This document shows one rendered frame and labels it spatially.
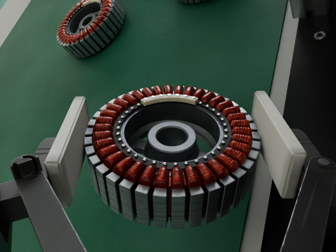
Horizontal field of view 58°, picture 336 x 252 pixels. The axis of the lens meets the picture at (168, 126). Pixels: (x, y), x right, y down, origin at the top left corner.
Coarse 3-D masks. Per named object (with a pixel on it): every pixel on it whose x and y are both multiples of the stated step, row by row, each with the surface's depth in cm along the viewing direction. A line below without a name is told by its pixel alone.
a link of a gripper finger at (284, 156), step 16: (256, 96) 20; (256, 112) 20; (272, 112) 18; (272, 128) 17; (288, 128) 16; (272, 144) 17; (288, 144) 15; (272, 160) 17; (288, 160) 15; (304, 160) 15; (272, 176) 17; (288, 176) 15; (288, 192) 16
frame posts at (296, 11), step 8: (296, 0) 27; (304, 0) 27; (312, 0) 27; (320, 0) 26; (328, 0) 27; (296, 8) 27; (304, 8) 28; (312, 8) 28; (320, 8) 27; (328, 8) 27; (296, 16) 28; (304, 16) 28
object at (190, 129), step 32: (128, 96) 22; (160, 96) 22; (192, 96) 22; (96, 128) 19; (128, 128) 21; (160, 128) 21; (192, 128) 23; (224, 128) 19; (256, 128) 20; (96, 160) 17; (128, 160) 17; (160, 160) 19; (192, 160) 17; (224, 160) 17; (256, 160) 18; (128, 192) 16; (160, 192) 15; (192, 192) 15; (224, 192) 16; (160, 224) 17; (192, 224) 17
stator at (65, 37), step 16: (80, 0) 50; (96, 0) 47; (112, 0) 45; (80, 16) 50; (96, 16) 47; (112, 16) 44; (64, 32) 47; (80, 32) 44; (96, 32) 44; (112, 32) 45; (64, 48) 47; (80, 48) 45; (96, 48) 45
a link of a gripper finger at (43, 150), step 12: (48, 144) 17; (12, 180) 14; (48, 180) 14; (0, 192) 13; (12, 192) 13; (0, 204) 13; (12, 204) 13; (0, 216) 13; (12, 216) 14; (24, 216) 14
